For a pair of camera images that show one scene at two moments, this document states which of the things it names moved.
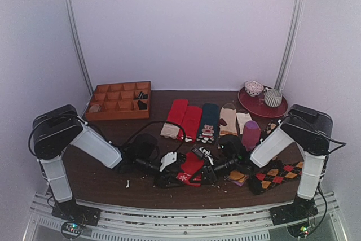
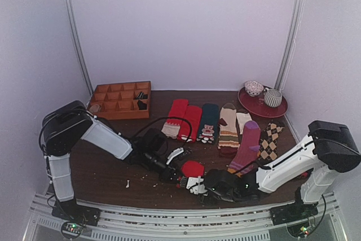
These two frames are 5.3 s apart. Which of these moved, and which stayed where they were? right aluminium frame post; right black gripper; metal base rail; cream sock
Moved: right black gripper
Stayed: right aluminium frame post; metal base rail; cream sock
